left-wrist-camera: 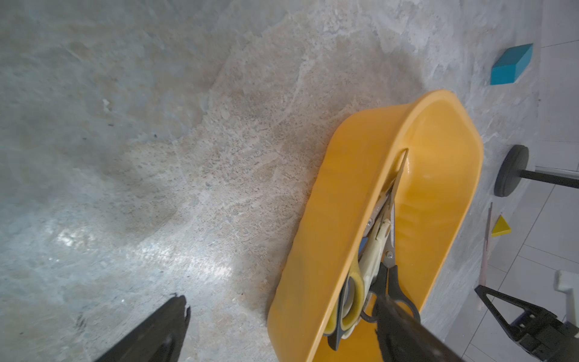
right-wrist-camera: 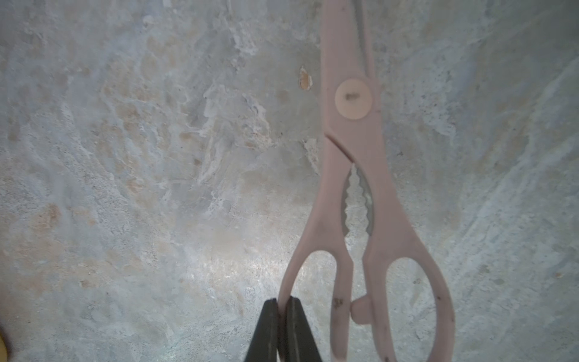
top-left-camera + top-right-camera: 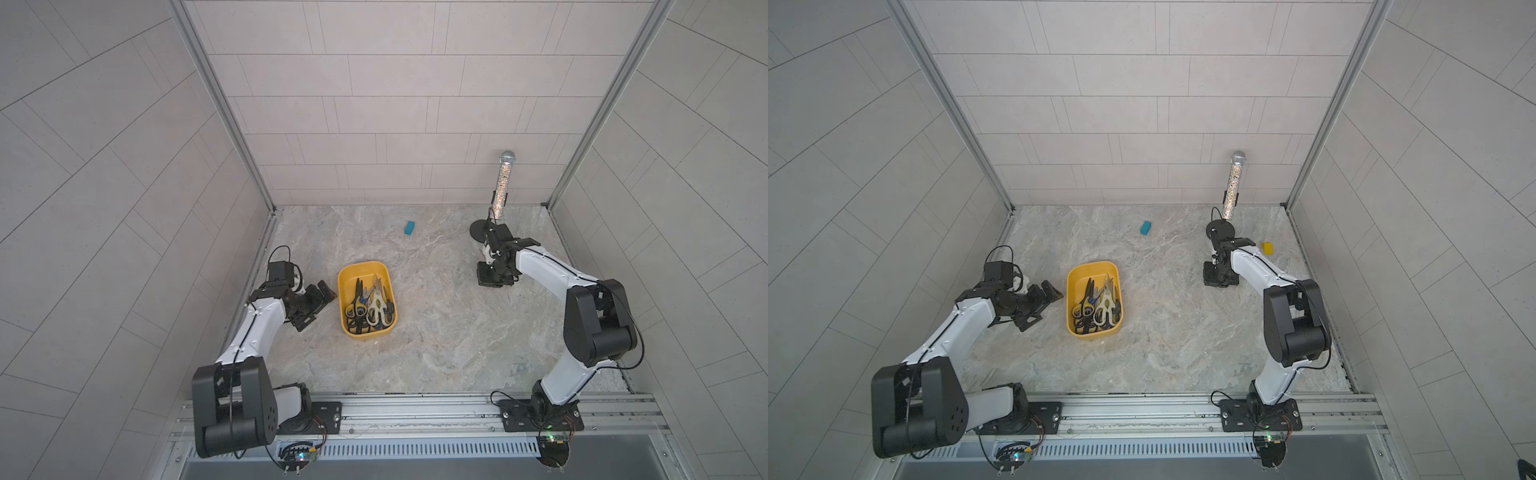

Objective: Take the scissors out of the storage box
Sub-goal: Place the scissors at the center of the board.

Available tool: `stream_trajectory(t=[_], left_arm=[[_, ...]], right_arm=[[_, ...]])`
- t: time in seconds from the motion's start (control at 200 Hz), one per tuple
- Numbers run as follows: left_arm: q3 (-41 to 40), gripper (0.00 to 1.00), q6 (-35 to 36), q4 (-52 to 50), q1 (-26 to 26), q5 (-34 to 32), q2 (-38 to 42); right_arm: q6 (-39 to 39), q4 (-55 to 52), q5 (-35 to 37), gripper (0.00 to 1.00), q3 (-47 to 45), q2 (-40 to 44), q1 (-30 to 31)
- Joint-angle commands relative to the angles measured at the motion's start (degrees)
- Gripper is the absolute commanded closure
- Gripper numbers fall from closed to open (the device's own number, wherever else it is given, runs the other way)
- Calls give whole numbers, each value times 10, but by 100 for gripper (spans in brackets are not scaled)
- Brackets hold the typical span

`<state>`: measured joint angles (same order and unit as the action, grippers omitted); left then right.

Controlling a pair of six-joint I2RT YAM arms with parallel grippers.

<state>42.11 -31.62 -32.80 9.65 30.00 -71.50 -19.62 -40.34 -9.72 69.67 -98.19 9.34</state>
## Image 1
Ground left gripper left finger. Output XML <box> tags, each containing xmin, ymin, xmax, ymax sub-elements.
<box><xmin>98</xmin><ymin>295</ymin><xmax>191</xmax><ymax>362</ymax></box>

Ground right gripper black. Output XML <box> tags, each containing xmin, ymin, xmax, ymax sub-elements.
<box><xmin>474</xmin><ymin>285</ymin><xmax>578</xmax><ymax>361</ymax></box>

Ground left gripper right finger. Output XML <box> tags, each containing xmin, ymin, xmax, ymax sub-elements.
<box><xmin>375</xmin><ymin>296</ymin><xmax>462</xmax><ymax>362</ymax></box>

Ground black handled steel scissors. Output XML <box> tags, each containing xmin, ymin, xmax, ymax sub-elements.
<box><xmin>362</xmin><ymin>149</ymin><xmax>421</xmax><ymax>324</ymax></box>

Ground yellow black handled scissors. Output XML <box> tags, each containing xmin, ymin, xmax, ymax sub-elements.
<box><xmin>324</xmin><ymin>257</ymin><xmax>366</xmax><ymax>351</ymax></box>

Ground cream handled kitchen scissors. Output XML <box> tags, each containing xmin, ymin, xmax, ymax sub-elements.
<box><xmin>356</xmin><ymin>218</ymin><xmax>391</xmax><ymax>324</ymax></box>

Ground yellow plastic storage box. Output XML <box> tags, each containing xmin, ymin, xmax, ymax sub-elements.
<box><xmin>267</xmin><ymin>90</ymin><xmax>483</xmax><ymax>361</ymax></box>

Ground yellow block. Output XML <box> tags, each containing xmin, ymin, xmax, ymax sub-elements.
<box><xmin>491</xmin><ymin>215</ymin><xmax>512</xmax><ymax>238</ymax></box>

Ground glitter microphone on stand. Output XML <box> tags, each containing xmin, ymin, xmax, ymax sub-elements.
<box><xmin>494</xmin><ymin>145</ymin><xmax>579</xmax><ymax>198</ymax></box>

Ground teal block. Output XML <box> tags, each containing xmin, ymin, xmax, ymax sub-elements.
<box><xmin>490</xmin><ymin>44</ymin><xmax>534</xmax><ymax>85</ymax></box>

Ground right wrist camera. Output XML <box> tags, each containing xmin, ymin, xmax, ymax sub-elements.
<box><xmin>554</xmin><ymin>270</ymin><xmax>579</xmax><ymax>327</ymax></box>

